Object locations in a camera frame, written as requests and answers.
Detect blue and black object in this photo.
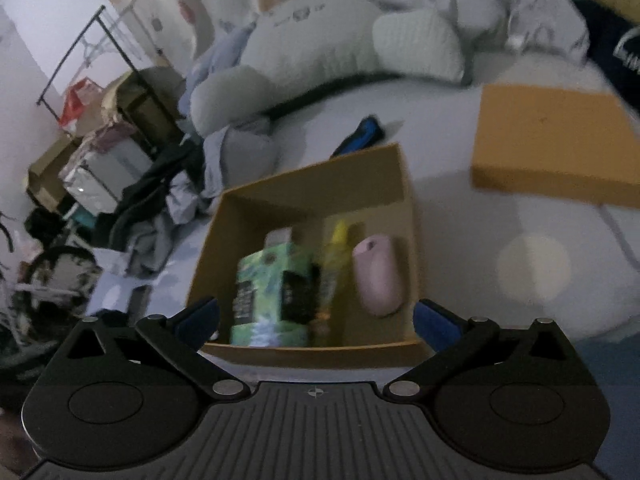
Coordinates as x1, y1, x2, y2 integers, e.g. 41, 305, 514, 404
329, 115, 386, 159

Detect pink computer mouse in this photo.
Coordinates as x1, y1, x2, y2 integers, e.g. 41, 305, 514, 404
351, 234, 405, 318

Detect printed bed sheet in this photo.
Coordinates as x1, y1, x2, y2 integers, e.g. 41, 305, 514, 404
87, 50, 640, 366

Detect crumpled pale grey quilt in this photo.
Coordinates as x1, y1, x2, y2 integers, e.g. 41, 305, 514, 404
345, 0, 592, 86

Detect green printed carton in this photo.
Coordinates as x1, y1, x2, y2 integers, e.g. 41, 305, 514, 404
229, 242, 322, 349

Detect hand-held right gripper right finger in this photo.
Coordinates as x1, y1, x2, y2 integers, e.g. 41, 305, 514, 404
382, 298, 592, 404

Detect flat brown cardboard box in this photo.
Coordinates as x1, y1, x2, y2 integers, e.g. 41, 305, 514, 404
26, 134, 82, 212

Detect silver suitcase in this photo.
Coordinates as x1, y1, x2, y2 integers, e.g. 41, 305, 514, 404
59, 134, 154, 214

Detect tall brown cardboard box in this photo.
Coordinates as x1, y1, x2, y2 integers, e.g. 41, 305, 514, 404
102, 67, 187, 147

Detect black clothes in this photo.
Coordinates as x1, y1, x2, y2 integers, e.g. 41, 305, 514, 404
107, 141, 207, 247

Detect crumpled grey clothes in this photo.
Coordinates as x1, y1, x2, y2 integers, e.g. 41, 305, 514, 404
164, 119, 282, 223

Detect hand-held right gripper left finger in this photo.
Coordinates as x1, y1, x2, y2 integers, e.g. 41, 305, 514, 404
50, 297, 252, 404

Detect black clothes rack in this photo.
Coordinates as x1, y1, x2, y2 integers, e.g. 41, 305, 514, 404
37, 4, 187, 152

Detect large pale plush pillow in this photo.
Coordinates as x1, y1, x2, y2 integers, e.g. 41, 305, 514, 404
189, 0, 472, 137

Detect navy cloth with white print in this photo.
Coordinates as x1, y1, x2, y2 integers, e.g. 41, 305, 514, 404
584, 0, 640, 127

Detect red bag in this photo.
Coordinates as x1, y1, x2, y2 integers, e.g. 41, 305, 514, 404
58, 77, 104, 127

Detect orange box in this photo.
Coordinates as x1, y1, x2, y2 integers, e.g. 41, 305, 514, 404
470, 83, 640, 209

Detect light blue cloth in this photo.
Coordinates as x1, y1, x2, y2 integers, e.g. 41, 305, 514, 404
181, 20, 257, 128

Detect yellow bottle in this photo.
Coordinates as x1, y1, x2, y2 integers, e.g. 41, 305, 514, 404
312, 219, 352, 347

